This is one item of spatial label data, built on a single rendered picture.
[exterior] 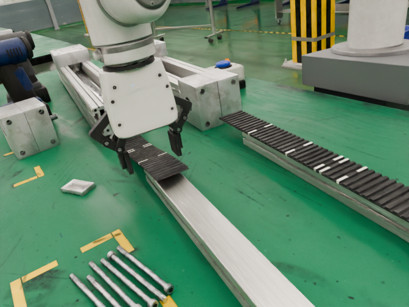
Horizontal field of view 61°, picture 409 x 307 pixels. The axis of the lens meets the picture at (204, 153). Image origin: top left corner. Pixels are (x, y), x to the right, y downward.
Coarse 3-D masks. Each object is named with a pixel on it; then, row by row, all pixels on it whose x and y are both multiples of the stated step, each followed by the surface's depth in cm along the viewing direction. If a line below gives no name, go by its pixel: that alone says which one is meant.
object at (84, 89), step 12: (60, 72) 121; (72, 72) 105; (84, 72) 121; (96, 72) 99; (72, 84) 92; (84, 84) 90; (96, 84) 104; (72, 96) 106; (84, 96) 78; (96, 96) 88; (84, 108) 83; (96, 108) 70; (96, 120) 70; (108, 132) 72
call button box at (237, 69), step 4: (232, 64) 94; (236, 64) 93; (208, 68) 94; (212, 68) 93; (220, 68) 91; (224, 68) 91; (228, 68) 91; (232, 68) 90; (236, 68) 90; (240, 68) 91; (232, 72) 90; (236, 72) 91; (240, 72) 91; (240, 76) 92; (244, 76) 92; (240, 80) 92; (244, 80) 93; (240, 84) 92; (244, 84) 93; (240, 88) 93
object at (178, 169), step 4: (180, 164) 51; (184, 164) 51; (172, 168) 51; (176, 168) 51; (180, 168) 50; (184, 168) 50; (188, 168) 50; (160, 172) 50; (164, 172) 50; (168, 172) 50; (172, 172) 50; (176, 172) 50; (152, 176) 50; (156, 176) 49; (160, 176) 49; (164, 176) 49; (168, 176) 49; (156, 180) 49
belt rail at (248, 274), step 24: (168, 192) 48; (192, 192) 47; (192, 216) 42; (216, 216) 42; (192, 240) 43; (216, 240) 38; (240, 240) 37; (216, 264) 37; (240, 264) 34; (264, 264) 34; (240, 288) 32; (264, 288) 31; (288, 288) 31
